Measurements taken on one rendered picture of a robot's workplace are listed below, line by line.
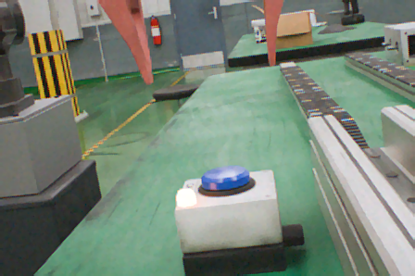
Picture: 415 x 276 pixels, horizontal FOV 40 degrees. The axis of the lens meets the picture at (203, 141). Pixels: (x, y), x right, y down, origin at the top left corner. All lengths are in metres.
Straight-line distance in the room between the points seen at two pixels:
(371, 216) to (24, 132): 0.56
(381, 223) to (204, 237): 0.18
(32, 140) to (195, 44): 10.89
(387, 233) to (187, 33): 11.41
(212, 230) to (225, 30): 11.19
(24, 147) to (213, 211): 0.41
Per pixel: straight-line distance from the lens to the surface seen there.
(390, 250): 0.27
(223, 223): 0.43
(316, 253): 0.47
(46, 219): 0.79
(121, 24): 0.43
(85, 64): 12.22
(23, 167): 0.80
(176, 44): 11.69
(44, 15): 6.93
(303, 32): 2.73
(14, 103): 0.83
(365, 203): 0.33
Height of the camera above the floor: 0.98
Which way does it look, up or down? 12 degrees down
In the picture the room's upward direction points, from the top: 9 degrees counter-clockwise
